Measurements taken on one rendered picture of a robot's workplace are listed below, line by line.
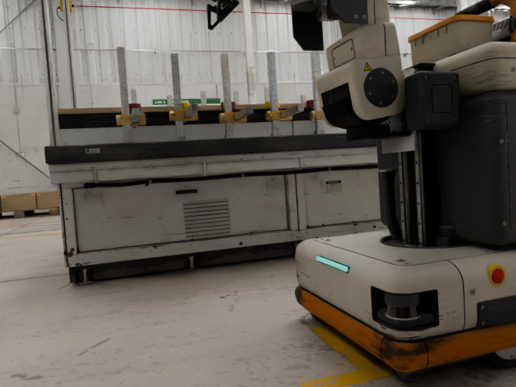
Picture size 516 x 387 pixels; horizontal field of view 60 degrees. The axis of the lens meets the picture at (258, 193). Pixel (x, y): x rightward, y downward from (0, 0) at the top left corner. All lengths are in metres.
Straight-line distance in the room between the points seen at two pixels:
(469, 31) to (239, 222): 1.59
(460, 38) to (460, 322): 0.78
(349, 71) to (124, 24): 8.79
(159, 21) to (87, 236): 7.83
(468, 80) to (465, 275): 0.51
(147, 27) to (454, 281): 9.17
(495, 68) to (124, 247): 1.91
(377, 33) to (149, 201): 1.59
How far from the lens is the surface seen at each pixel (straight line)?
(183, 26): 9.99
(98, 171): 2.24
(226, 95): 2.30
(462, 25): 1.46
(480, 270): 1.20
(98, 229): 2.48
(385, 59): 1.28
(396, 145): 1.40
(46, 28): 2.33
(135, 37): 9.83
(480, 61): 1.30
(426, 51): 1.54
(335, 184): 2.75
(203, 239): 2.49
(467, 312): 1.18
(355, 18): 1.24
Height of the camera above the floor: 0.53
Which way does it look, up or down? 3 degrees down
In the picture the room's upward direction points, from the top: 4 degrees counter-clockwise
